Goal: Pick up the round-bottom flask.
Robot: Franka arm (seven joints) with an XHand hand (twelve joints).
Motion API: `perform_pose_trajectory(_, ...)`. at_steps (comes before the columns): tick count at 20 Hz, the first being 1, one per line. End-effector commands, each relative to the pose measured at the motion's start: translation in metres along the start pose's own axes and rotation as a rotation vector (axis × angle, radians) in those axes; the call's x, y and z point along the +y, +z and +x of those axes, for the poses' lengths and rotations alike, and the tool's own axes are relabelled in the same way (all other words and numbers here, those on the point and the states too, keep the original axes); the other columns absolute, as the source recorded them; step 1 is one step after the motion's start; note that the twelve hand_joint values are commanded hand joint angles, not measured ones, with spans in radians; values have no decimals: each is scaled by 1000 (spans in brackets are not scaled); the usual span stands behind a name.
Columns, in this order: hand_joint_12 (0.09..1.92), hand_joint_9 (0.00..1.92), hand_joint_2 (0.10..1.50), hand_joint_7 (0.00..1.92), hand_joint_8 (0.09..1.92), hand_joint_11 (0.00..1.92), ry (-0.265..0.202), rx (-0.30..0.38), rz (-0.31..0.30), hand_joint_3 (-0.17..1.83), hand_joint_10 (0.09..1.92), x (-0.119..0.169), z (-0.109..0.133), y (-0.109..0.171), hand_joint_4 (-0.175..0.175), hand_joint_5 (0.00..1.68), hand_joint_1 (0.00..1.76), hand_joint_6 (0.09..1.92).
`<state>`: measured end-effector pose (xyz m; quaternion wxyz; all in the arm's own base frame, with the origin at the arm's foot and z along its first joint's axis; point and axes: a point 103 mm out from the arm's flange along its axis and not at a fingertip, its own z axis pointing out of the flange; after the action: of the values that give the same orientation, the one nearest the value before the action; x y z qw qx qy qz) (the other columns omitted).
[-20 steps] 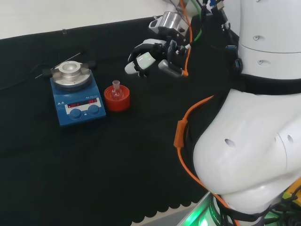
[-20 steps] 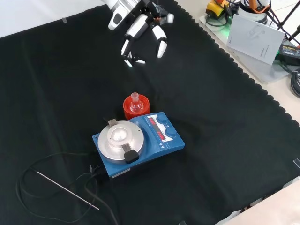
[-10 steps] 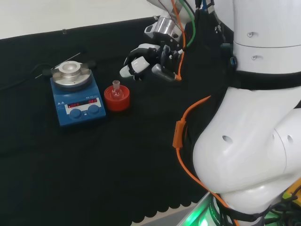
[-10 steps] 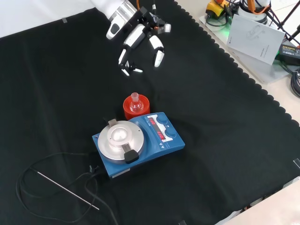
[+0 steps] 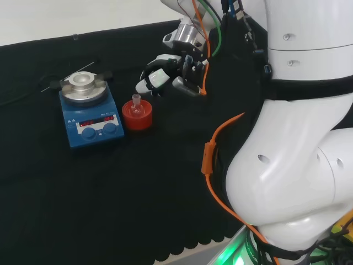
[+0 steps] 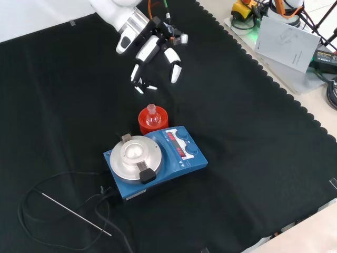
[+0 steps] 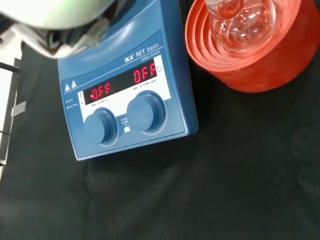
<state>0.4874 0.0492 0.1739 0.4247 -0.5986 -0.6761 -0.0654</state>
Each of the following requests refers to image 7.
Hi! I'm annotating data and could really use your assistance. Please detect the black metal bar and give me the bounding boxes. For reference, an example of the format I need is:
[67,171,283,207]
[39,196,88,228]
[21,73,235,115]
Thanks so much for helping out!
[0,61,20,74]

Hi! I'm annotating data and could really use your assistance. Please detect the clear tape strip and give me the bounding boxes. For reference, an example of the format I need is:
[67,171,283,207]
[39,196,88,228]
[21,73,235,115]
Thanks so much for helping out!
[10,101,27,118]

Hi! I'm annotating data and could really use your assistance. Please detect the blue heater with steel plate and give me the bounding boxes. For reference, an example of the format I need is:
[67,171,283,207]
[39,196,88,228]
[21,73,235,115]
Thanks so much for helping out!
[0,0,200,162]

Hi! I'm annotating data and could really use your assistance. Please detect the red ribbed flask stand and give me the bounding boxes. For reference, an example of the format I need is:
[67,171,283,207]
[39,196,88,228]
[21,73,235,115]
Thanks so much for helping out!
[184,0,320,94]

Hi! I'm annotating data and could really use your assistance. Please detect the black cloth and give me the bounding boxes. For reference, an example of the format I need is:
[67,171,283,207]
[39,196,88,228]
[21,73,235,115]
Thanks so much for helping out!
[0,0,320,240]

